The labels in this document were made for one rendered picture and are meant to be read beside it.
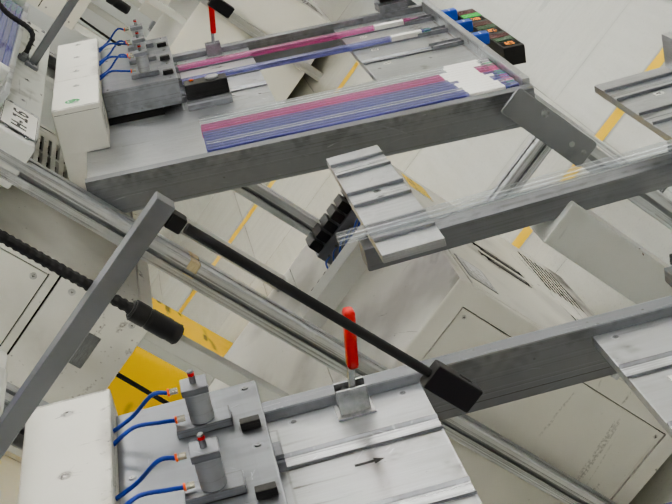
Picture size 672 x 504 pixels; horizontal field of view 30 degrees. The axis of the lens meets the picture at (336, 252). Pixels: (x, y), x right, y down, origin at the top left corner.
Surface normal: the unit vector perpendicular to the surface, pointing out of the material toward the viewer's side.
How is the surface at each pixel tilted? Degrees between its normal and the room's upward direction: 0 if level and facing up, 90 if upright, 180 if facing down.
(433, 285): 0
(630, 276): 90
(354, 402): 90
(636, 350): 43
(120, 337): 90
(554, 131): 90
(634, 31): 0
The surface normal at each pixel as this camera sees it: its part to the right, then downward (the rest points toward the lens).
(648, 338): -0.19, -0.90
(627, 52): -0.80, -0.49
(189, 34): 0.18, 0.37
